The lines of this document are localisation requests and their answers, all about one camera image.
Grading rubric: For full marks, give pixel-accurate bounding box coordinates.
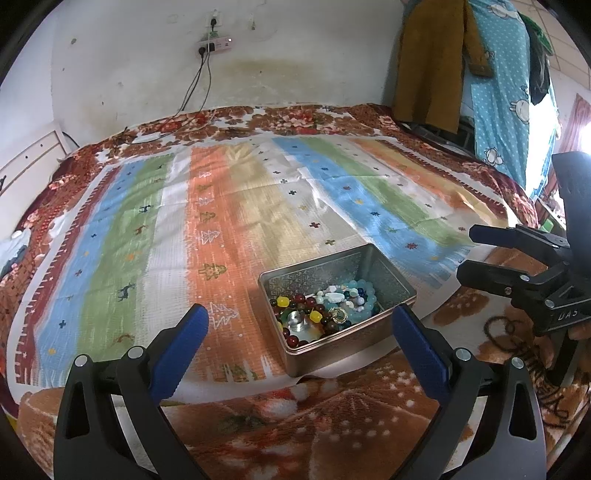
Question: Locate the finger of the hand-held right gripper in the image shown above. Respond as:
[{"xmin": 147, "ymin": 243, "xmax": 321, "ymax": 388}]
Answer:
[
  {"xmin": 456, "ymin": 259, "xmax": 559, "ymax": 308},
  {"xmin": 468, "ymin": 224, "xmax": 573, "ymax": 266}
]

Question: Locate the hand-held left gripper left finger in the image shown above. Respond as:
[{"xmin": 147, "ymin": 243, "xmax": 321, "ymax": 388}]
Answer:
[{"xmin": 53, "ymin": 304, "xmax": 211, "ymax": 480}]

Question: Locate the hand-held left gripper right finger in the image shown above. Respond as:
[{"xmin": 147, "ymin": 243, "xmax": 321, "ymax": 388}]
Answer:
[{"xmin": 392, "ymin": 304, "xmax": 548, "ymax": 480}]

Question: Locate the light blue bead bracelet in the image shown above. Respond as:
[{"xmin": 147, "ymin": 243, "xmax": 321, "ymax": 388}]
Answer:
[{"xmin": 339, "ymin": 277, "xmax": 382, "ymax": 326}]

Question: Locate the embossed metal tin box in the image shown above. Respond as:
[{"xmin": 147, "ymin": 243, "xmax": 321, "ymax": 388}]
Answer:
[{"xmin": 257, "ymin": 243, "xmax": 417, "ymax": 378}]

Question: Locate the white stone bead bracelet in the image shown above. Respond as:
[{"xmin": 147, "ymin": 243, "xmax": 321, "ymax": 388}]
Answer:
[{"xmin": 316, "ymin": 285, "xmax": 365, "ymax": 308}]

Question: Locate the yellow and brown bead bracelet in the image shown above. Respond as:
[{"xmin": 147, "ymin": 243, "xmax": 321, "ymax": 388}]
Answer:
[{"xmin": 271, "ymin": 295, "xmax": 324, "ymax": 347}]

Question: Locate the red bead bracelet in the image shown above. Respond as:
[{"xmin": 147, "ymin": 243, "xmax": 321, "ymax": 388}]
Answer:
[{"xmin": 270, "ymin": 292, "xmax": 352, "ymax": 349}]

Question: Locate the pink patterned curtain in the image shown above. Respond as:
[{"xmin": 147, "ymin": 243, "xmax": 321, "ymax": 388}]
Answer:
[{"xmin": 556, "ymin": 92, "xmax": 591, "ymax": 153}]

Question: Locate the dark green hanging clothing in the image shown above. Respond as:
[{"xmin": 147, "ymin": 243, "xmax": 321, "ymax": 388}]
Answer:
[{"xmin": 517, "ymin": 9, "xmax": 555, "ymax": 107}]

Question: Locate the striped patterned cloth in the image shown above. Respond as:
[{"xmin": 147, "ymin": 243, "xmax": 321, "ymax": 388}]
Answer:
[{"xmin": 9, "ymin": 134, "xmax": 522, "ymax": 393}]

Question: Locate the blue polka dot cloth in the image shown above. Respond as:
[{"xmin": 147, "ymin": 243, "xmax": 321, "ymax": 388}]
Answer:
[{"xmin": 462, "ymin": 0, "xmax": 561, "ymax": 199}]

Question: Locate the brown hanging garment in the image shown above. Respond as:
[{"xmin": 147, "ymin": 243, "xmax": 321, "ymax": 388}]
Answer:
[{"xmin": 392, "ymin": 0, "xmax": 495, "ymax": 134}]

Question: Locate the white and blue cloth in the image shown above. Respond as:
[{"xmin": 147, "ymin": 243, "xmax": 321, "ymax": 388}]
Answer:
[{"xmin": 0, "ymin": 228, "xmax": 31, "ymax": 278}]

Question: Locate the brown floral blanket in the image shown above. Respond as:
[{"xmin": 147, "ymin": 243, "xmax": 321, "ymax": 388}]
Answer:
[{"xmin": 0, "ymin": 104, "xmax": 541, "ymax": 352}]

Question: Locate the white cabinet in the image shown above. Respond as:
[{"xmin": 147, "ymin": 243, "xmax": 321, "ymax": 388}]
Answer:
[{"xmin": 0, "ymin": 129, "xmax": 79, "ymax": 195}]

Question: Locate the white power strip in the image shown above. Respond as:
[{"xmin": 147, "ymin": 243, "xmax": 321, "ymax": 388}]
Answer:
[{"xmin": 196, "ymin": 38, "xmax": 234, "ymax": 54}]

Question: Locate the black cable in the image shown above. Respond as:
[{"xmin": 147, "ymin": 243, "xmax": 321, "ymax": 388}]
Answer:
[
  {"xmin": 178, "ymin": 48, "xmax": 206, "ymax": 116},
  {"xmin": 201, "ymin": 51, "xmax": 213, "ymax": 112}
]

